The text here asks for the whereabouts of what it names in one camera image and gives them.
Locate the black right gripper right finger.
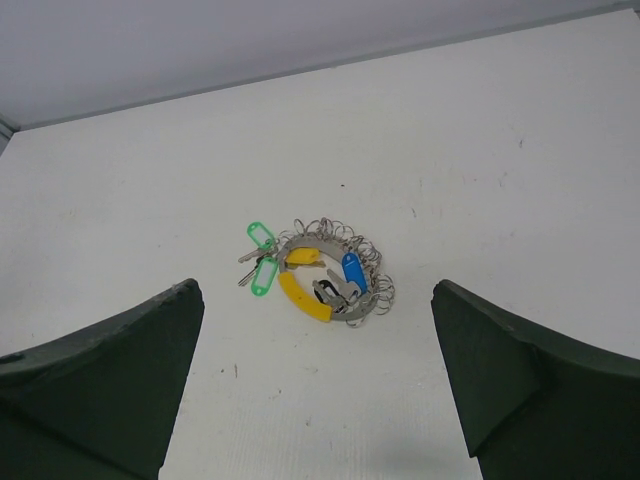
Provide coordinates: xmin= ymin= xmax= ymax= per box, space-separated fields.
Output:
xmin=431 ymin=280 xmax=639 ymax=479

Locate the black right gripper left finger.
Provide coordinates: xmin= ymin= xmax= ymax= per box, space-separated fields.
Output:
xmin=1 ymin=279 xmax=205 ymax=479

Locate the blue key tag with key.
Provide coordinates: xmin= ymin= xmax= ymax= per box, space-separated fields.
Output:
xmin=341 ymin=252 xmax=368 ymax=296

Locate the large grey keyring yellow handle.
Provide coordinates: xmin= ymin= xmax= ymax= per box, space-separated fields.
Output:
xmin=275 ymin=217 xmax=396 ymax=328

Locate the black key tag with key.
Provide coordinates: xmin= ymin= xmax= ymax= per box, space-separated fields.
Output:
xmin=312 ymin=269 xmax=349 ymax=313

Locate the green key tag right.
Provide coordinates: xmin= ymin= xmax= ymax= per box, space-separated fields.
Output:
xmin=238 ymin=255 xmax=279 ymax=297

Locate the green key tag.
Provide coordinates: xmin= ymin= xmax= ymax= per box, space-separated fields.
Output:
xmin=238 ymin=255 xmax=279 ymax=297
xmin=238 ymin=221 xmax=276 ymax=263

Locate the green key tag left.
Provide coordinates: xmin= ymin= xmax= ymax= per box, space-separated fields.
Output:
xmin=238 ymin=221 xmax=276 ymax=263

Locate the yellow key tag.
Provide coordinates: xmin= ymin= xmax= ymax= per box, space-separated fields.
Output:
xmin=284 ymin=247 xmax=326 ymax=270

